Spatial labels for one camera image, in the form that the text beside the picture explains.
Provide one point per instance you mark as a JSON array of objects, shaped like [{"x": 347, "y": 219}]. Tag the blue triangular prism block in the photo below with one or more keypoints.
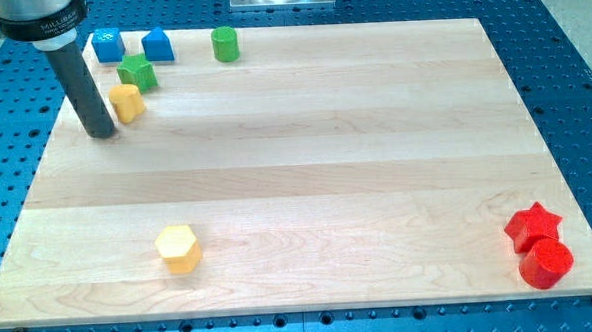
[{"x": 157, "y": 46}]

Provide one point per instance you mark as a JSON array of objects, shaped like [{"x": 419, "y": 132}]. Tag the light wooden board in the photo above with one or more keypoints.
[{"x": 329, "y": 167}]

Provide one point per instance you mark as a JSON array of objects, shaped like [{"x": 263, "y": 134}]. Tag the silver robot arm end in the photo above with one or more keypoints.
[{"x": 48, "y": 24}]

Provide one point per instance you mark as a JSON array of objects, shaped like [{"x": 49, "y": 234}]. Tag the blue cube block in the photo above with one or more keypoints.
[{"x": 108, "y": 45}]

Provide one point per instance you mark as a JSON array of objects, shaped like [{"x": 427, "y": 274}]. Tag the green cylinder block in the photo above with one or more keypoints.
[{"x": 225, "y": 44}]

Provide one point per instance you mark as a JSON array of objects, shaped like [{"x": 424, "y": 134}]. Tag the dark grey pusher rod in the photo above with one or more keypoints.
[{"x": 81, "y": 91}]

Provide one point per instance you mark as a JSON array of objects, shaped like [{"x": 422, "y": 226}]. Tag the red star block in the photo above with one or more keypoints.
[{"x": 528, "y": 226}]

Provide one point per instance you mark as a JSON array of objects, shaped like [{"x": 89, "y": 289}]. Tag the yellow heart-shaped block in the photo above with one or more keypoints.
[{"x": 127, "y": 102}]

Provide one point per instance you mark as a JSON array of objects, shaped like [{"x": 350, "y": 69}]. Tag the green star block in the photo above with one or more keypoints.
[{"x": 137, "y": 70}]

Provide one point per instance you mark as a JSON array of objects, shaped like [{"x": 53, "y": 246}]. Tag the yellow hexagon block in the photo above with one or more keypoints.
[{"x": 179, "y": 249}]

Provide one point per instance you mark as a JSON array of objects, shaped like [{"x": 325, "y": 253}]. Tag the red cylinder block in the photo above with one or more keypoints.
[{"x": 546, "y": 263}]

